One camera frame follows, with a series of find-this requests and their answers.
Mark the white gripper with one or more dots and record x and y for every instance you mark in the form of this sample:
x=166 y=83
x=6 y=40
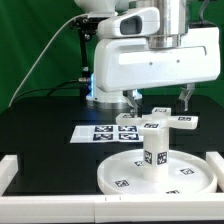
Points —
x=128 y=64

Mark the white cross table base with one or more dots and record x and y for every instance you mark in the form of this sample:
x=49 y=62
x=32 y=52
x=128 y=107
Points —
x=159 y=120

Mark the white round table top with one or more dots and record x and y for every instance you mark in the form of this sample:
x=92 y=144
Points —
x=131 y=172

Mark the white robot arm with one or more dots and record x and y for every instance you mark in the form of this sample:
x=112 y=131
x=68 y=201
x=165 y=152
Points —
x=148 y=44

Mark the marker tag sheet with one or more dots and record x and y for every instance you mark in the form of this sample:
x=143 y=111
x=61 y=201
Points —
x=105 y=134

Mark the white right fence bar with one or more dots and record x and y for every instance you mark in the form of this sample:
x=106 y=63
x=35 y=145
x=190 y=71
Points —
x=216 y=162

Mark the white fence bar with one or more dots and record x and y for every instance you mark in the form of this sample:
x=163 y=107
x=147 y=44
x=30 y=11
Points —
x=216 y=162
x=8 y=169
x=112 y=208

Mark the white front fence bar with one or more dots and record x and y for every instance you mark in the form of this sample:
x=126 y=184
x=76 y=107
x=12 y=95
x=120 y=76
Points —
x=112 y=208

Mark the green backdrop curtain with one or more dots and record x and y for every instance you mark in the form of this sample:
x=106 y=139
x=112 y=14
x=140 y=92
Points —
x=37 y=50

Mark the white left fence bar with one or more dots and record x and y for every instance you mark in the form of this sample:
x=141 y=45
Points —
x=8 y=169

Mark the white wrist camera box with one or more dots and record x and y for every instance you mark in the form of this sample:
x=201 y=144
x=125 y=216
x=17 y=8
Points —
x=138 y=22

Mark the black camera on stand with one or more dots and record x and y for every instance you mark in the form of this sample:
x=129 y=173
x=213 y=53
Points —
x=87 y=29

